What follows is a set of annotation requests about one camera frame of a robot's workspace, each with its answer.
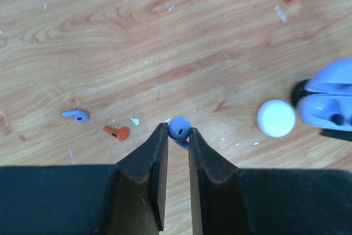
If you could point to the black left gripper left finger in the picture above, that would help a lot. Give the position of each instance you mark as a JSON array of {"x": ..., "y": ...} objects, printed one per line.
[{"x": 127, "y": 197}]

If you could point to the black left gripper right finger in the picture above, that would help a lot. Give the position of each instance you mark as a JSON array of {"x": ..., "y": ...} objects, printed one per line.
[{"x": 226, "y": 199}]

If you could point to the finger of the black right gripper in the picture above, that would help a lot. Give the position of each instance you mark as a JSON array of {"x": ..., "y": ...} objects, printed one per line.
[
  {"x": 336, "y": 134},
  {"x": 298, "y": 92}
]

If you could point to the lavender earbud case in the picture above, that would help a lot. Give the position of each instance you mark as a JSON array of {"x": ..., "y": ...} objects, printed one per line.
[{"x": 324, "y": 101}]

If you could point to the white earbud case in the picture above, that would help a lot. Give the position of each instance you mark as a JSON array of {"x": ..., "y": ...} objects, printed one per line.
[{"x": 276, "y": 118}]

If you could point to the lavender earbud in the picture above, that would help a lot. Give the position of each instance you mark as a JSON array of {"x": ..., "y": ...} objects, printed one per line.
[
  {"x": 179, "y": 131},
  {"x": 79, "y": 115}
]

